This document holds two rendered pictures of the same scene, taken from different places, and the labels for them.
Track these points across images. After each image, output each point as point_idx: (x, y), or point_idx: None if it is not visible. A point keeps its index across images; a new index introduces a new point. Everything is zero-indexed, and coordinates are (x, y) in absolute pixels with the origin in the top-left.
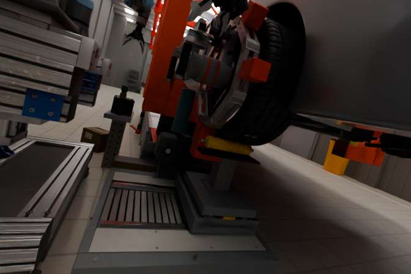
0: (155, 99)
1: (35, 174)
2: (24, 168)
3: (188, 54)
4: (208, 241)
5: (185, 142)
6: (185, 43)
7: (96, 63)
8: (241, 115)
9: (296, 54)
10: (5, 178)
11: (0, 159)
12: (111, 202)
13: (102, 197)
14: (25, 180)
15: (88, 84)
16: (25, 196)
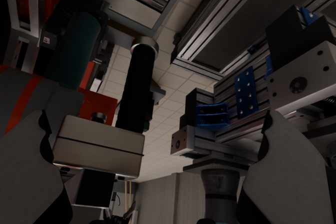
0: (97, 111)
1: (247, 15)
2: (248, 28)
3: (133, 97)
4: None
5: (55, 26)
6: (142, 131)
7: (278, 80)
8: None
9: None
10: (269, 13)
11: (260, 42)
12: None
13: None
14: (258, 7)
15: (203, 113)
16: None
